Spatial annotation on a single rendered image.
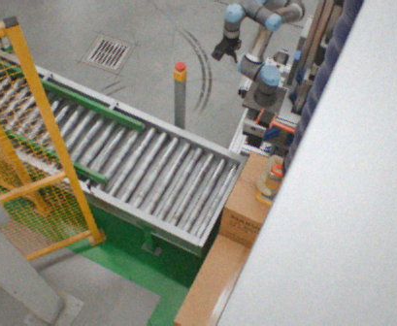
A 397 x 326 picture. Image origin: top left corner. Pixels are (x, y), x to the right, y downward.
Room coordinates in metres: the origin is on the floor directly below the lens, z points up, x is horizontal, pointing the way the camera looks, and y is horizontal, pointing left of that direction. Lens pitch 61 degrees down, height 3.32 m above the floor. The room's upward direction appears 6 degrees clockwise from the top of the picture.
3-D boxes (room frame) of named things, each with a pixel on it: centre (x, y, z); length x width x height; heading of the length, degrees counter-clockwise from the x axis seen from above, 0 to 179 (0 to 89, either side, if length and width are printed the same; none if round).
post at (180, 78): (1.98, 0.23, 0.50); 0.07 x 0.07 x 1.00; 70
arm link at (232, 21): (1.65, -0.05, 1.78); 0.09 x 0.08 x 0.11; 148
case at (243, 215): (1.18, -0.47, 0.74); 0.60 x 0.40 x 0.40; 70
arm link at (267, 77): (1.81, -0.30, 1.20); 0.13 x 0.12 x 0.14; 58
